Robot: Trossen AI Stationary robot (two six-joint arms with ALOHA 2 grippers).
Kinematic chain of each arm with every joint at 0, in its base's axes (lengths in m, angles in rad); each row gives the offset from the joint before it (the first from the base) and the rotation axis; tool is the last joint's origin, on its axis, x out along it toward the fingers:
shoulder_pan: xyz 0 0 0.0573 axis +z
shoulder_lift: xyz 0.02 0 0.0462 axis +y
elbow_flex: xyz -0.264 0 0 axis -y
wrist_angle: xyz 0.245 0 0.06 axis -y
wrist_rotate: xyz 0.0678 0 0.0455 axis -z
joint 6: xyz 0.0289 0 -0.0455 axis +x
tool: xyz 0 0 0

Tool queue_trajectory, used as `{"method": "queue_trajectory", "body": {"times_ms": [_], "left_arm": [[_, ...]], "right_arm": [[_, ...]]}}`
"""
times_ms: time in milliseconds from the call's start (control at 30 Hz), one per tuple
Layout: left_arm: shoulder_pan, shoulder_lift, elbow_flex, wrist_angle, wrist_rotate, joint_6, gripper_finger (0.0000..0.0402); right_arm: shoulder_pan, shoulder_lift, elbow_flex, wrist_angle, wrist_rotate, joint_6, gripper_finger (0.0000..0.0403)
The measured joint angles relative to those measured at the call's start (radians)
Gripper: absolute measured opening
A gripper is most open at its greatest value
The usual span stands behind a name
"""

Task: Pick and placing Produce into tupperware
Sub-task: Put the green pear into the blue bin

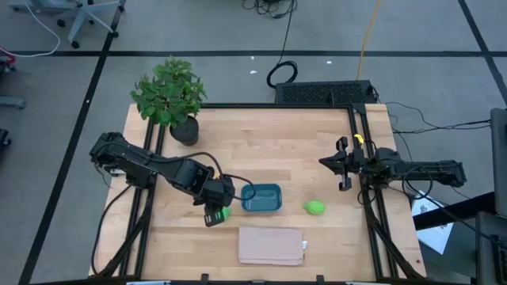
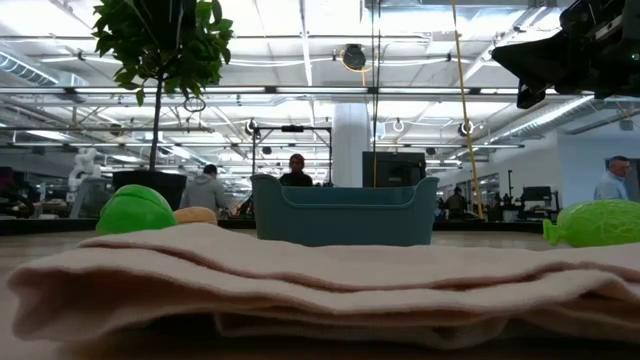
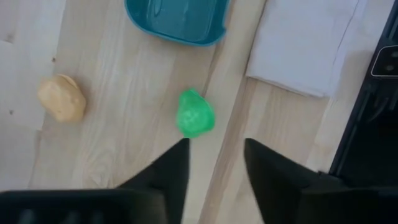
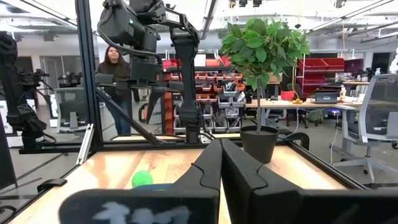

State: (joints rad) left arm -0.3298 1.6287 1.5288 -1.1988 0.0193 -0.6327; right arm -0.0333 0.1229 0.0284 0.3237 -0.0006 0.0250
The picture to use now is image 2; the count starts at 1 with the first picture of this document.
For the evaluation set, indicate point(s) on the right gripper large black finger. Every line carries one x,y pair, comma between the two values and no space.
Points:
537,62

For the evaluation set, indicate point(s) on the right gripper small black finger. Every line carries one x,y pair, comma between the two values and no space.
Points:
529,95

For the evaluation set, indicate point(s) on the textured green toy cabbage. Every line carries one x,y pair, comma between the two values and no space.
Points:
600,224

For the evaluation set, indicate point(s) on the tan toy potato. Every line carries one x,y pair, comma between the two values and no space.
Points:
196,215

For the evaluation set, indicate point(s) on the smooth green toy produce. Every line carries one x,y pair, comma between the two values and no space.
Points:
134,212

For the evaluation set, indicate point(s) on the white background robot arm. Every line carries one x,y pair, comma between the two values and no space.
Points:
84,165

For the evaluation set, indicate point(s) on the black background monitor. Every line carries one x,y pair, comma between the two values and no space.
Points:
536,194

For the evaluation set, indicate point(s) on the person in light blue shirt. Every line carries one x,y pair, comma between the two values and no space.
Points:
612,182

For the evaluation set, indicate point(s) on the small seated person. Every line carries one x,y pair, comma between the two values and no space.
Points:
456,202

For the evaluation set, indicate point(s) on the black cabinet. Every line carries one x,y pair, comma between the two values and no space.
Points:
394,169

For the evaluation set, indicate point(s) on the white round column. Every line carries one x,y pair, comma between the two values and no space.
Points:
350,145

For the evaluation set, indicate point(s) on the beige folded cloth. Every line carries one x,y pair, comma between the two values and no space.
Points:
300,290

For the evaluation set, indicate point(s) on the person in grey hoodie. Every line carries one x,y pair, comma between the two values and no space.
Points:
205,192

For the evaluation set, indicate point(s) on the potted green tree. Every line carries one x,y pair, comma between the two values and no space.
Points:
160,45

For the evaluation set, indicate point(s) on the black table edge frame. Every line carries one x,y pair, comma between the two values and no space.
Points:
490,226

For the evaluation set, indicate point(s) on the black metal frame rig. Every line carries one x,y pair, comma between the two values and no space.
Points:
292,129

